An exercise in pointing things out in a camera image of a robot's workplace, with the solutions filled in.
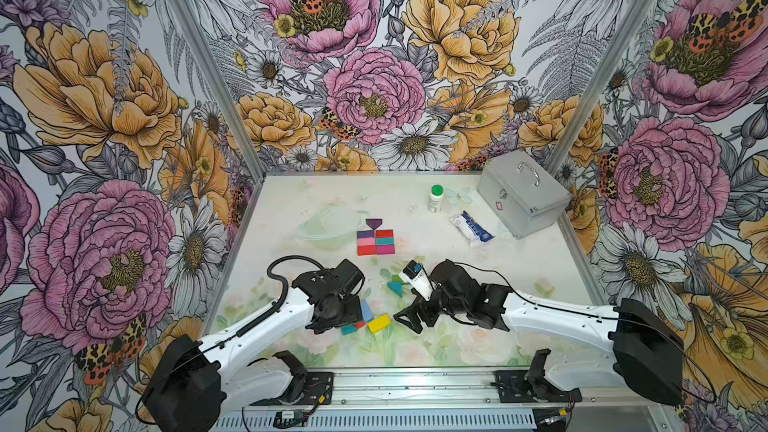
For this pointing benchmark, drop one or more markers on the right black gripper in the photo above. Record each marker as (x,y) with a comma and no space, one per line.
(422,306)

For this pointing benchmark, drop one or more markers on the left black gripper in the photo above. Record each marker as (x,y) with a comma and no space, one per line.
(351,315)

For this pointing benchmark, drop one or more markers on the teal triangle cluster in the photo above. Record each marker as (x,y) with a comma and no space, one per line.
(348,330)

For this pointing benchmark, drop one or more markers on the magenta rectangular block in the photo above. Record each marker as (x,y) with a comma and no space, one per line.
(388,249)

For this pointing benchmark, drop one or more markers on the pink rectangular block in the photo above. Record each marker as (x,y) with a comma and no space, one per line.
(366,241)

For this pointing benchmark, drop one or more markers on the purple triangular block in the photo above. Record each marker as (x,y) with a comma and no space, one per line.
(374,223)

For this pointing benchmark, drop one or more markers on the teal triangular block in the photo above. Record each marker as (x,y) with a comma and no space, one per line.
(396,287)

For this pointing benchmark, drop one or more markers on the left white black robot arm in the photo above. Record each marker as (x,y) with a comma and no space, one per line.
(197,380)

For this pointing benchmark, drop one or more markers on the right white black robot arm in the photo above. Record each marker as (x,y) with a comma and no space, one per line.
(637,349)

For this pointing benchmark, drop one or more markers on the light blue block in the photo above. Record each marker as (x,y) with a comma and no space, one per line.
(367,313)

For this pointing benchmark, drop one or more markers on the yellow block lower cluster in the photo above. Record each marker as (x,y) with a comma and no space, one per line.
(379,323)

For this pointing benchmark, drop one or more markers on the blue white plastic packet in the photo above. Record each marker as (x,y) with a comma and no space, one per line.
(471,229)

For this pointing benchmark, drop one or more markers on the white bottle green cap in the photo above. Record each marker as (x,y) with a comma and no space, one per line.
(436,194)

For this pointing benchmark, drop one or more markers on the small green circuit board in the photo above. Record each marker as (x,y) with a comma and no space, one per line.
(287,419)

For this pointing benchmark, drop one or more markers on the silver metal case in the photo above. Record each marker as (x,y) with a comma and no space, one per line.
(525,197)

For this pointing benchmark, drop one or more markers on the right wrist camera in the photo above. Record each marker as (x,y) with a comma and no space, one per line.
(415,275)

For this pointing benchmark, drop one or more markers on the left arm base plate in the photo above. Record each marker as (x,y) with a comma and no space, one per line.
(316,387)

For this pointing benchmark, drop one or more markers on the aluminium front rail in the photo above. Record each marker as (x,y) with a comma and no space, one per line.
(412,388)

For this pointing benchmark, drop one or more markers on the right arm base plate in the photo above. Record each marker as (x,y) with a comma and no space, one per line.
(523,386)

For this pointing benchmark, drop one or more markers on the right aluminium frame post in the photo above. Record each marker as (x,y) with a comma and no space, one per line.
(626,30)

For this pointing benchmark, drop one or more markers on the aluminium frame post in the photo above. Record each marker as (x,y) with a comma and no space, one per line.
(194,35)
(626,30)

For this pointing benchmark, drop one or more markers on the left aluminium frame post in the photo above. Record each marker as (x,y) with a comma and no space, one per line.
(194,35)

